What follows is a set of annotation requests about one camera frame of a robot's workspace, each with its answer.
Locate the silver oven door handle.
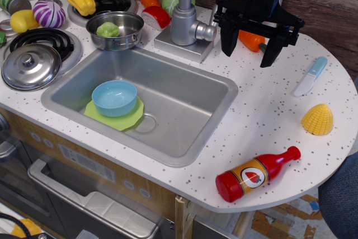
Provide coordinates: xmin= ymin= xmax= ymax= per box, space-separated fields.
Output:
xmin=28 ymin=159 xmax=162 ymax=238

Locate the yellow toy corn piece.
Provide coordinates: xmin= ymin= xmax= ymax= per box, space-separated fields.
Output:
xmin=301 ymin=104 xmax=333 ymax=135

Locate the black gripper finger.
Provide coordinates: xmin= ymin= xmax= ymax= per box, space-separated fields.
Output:
xmin=260 ymin=34 xmax=288 ymax=68
xmin=220 ymin=18 xmax=239 ymax=57

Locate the blue chair seat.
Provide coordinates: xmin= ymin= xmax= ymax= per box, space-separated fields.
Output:
xmin=318 ymin=153 xmax=357 ymax=238

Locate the steel pot lid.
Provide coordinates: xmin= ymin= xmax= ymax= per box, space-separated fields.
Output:
xmin=2 ymin=44 xmax=62 ymax=91

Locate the small steel pan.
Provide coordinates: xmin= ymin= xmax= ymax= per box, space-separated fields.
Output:
xmin=86 ymin=11 xmax=144 ymax=51

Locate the green toy broccoli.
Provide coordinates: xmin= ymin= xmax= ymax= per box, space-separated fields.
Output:
xmin=96 ymin=22 xmax=119 ymax=37

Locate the silver toy faucet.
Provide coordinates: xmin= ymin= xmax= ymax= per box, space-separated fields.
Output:
xmin=154 ymin=0 xmax=217 ymax=63

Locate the yellow object bottom left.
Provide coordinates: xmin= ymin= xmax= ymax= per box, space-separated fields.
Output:
xmin=10 ymin=218 xmax=43 ymax=238

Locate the green toy at left edge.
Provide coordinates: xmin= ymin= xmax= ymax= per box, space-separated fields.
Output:
xmin=0 ymin=31 xmax=7 ymax=48

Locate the green plastic plate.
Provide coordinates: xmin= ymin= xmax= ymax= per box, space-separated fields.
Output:
xmin=84 ymin=96 xmax=144 ymax=131

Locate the red ketchup bottle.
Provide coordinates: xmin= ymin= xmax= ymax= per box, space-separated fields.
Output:
xmin=215 ymin=146 xmax=301 ymax=203

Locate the red toy apple slice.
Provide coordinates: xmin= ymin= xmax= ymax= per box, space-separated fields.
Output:
xmin=141 ymin=6 xmax=171 ymax=31

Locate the purple toy onion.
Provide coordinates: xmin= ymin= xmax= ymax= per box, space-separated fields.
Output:
xmin=32 ymin=1 xmax=66 ymax=28

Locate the orange toy carrot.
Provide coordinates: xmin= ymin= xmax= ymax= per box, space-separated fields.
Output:
xmin=238 ymin=30 xmax=267 ymax=53

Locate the yellow toy lemon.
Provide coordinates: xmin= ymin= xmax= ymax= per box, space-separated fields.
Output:
xmin=10 ymin=10 xmax=40 ymax=33

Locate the grey metal sink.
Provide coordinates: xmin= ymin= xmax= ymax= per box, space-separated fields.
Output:
xmin=41 ymin=47 xmax=238 ymax=167

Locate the blue plastic bowl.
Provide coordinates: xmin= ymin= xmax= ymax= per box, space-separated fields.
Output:
xmin=92 ymin=80 xmax=137 ymax=118

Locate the blue handled toy knife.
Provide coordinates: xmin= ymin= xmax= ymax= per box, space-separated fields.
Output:
xmin=293 ymin=57 xmax=328 ymax=97

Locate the back right stove burner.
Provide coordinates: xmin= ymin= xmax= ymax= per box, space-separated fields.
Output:
xmin=67 ymin=0 xmax=138 ymax=27

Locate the green labelled toy can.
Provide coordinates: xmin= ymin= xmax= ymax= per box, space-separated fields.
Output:
xmin=1 ymin=0 xmax=32 ymax=15

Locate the front left stove burner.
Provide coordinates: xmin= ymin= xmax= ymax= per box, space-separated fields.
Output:
xmin=1 ymin=28 xmax=83 ymax=77

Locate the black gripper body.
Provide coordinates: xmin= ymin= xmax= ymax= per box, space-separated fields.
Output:
xmin=214 ymin=0 xmax=304 ymax=46

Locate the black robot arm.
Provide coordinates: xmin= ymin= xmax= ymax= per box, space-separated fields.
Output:
xmin=214 ymin=0 xmax=305 ymax=68

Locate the orange toy vegetable piece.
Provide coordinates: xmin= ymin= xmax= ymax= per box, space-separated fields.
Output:
xmin=140 ymin=0 xmax=161 ymax=8

